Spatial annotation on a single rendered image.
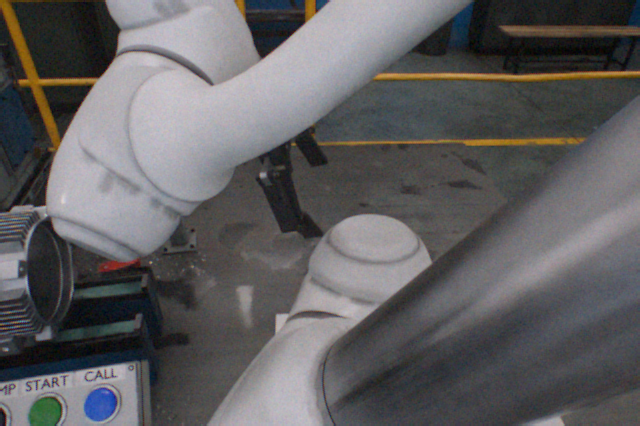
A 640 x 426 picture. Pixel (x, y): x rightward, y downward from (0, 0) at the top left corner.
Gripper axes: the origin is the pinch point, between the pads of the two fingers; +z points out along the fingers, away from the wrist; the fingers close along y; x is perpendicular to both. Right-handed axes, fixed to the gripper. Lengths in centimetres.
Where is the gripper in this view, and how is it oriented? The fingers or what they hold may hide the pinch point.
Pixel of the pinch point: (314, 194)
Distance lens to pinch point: 69.3
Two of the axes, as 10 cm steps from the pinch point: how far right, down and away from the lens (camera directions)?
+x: 9.2, -1.4, -3.7
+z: 3.9, 4.9, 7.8
